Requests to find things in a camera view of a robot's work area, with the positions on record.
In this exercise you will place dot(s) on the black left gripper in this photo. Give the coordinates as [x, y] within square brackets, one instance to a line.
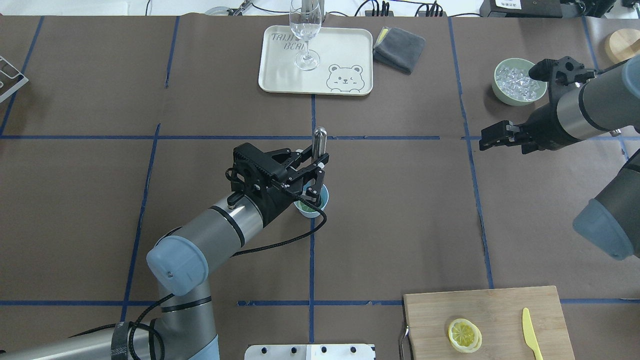
[276, 204]

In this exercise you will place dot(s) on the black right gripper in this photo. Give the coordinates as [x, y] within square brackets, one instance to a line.
[542, 129]

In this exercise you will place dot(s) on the steel muddler black tip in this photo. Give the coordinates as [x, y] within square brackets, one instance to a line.
[319, 142]

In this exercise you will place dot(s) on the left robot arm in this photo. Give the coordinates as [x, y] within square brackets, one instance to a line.
[180, 325]

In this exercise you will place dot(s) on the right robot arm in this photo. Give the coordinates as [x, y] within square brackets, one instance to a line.
[610, 219]

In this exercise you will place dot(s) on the bottom lemon slice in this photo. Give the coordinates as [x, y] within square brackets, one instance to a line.
[464, 336]

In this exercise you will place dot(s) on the green bowl of ice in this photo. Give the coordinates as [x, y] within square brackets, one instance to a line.
[513, 85]

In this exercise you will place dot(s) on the cream bear tray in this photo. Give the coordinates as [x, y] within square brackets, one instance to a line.
[345, 67]

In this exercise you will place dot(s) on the grey folded cloth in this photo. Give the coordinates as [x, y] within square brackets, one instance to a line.
[398, 49]

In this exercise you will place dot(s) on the round wooden stand base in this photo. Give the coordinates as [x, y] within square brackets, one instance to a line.
[622, 44]

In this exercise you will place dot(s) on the clear wine glass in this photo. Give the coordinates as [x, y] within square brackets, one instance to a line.
[305, 21]

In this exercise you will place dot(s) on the bamboo cutting board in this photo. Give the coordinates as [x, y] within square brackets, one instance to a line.
[498, 315]

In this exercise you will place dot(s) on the yellow plastic knife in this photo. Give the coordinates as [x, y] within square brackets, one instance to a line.
[529, 334]

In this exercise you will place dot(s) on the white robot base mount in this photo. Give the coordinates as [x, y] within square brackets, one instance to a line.
[331, 351]

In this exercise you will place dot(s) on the white wire cup rack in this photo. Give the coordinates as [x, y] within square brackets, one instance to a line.
[11, 79]

